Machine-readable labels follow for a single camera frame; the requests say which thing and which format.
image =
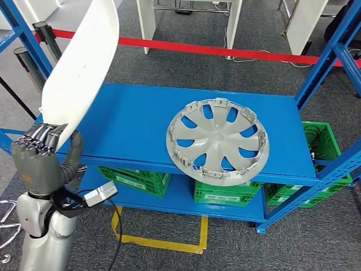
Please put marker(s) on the grey wheel cover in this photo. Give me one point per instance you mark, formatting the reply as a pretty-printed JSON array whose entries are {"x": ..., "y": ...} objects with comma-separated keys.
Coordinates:
[{"x": 217, "y": 142}]

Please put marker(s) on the black bulky object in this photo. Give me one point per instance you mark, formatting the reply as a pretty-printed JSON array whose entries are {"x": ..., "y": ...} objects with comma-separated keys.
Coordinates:
[{"x": 331, "y": 26}]

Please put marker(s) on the black pole stand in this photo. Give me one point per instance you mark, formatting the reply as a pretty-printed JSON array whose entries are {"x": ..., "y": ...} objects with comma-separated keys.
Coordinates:
[{"x": 18, "y": 99}]

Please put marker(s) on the yellow floor tape outline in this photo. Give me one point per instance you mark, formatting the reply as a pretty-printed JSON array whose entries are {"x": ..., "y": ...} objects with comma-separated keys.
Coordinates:
[{"x": 157, "y": 244}]

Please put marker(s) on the red barrier belt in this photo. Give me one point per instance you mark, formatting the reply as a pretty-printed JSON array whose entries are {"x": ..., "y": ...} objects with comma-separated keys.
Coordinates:
[{"x": 169, "y": 46}]

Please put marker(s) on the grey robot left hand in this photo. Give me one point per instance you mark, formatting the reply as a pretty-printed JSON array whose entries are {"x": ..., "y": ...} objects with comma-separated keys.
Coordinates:
[{"x": 36, "y": 168}]

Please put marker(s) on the white table with metal frame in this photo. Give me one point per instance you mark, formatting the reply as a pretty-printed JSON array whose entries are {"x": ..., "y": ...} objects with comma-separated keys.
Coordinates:
[{"x": 304, "y": 26}]

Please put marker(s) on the white curved plastic part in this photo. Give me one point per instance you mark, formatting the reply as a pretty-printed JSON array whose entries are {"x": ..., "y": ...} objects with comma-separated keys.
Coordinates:
[{"x": 81, "y": 63}]

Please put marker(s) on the blue metal shelf rack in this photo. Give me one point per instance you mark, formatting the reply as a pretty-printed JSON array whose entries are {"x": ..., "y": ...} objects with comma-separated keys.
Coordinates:
[{"x": 126, "y": 112}]

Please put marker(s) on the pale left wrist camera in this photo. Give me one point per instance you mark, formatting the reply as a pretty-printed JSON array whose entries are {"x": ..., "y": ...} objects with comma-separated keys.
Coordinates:
[{"x": 100, "y": 194}]

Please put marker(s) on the green plastic crate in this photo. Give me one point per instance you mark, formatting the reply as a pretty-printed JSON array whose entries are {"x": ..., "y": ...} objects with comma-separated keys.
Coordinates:
[
  {"x": 225, "y": 196},
  {"x": 146, "y": 183},
  {"x": 330, "y": 146}
]

